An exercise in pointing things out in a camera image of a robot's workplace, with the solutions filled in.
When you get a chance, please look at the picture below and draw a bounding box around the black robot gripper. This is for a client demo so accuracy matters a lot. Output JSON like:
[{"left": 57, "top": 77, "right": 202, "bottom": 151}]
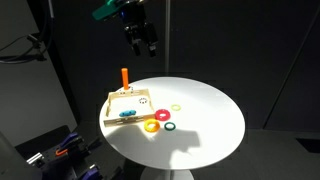
[{"left": 121, "top": 0, "right": 159, "bottom": 58}]

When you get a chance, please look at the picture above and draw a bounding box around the orange plastic ring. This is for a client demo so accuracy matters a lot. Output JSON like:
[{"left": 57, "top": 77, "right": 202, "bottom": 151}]
[{"left": 143, "top": 118, "right": 161, "bottom": 133}]

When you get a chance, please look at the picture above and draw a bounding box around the wooden tray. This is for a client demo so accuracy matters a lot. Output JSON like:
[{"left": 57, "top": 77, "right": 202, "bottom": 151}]
[{"left": 102, "top": 86, "right": 157, "bottom": 129}]

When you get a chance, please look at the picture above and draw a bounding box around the grey vertical pole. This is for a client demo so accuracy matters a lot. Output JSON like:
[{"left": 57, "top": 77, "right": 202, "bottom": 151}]
[{"left": 164, "top": 0, "right": 172, "bottom": 77}]

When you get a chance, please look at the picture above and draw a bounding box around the orange cylindrical peg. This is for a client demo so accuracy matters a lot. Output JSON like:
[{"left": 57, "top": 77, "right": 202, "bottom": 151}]
[{"left": 120, "top": 67, "right": 130, "bottom": 91}]

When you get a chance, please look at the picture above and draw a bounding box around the silver metal block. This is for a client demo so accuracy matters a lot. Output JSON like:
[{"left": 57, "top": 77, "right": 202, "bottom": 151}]
[{"left": 25, "top": 152, "right": 45, "bottom": 168}]

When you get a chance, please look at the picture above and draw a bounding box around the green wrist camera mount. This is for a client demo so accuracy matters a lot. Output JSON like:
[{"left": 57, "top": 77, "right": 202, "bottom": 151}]
[{"left": 91, "top": 0, "right": 125, "bottom": 22}]

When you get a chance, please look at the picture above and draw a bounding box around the blue plastic ring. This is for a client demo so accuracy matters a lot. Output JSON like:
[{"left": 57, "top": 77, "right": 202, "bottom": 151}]
[{"left": 118, "top": 109, "right": 138, "bottom": 118}]

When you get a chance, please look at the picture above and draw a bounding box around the red plastic ring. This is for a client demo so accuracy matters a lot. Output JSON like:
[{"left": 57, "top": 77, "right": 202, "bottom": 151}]
[{"left": 154, "top": 108, "right": 172, "bottom": 122}]

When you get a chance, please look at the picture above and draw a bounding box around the dark green plastic ring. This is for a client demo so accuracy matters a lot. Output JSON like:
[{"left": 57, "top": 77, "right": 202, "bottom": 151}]
[{"left": 163, "top": 121, "right": 177, "bottom": 132}]

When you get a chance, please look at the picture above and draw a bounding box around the white round pedestal table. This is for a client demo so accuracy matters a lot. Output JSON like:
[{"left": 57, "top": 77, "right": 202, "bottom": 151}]
[{"left": 98, "top": 76, "right": 247, "bottom": 180}]

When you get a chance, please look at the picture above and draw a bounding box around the purple handled clamp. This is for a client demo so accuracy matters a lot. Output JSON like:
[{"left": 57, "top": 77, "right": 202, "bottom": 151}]
[
  {"left": 54, "top": 131, "right": 84, "bottom": 158},
  {"left": 77, "top": 162, "right": 102, "bottom": 180}
]

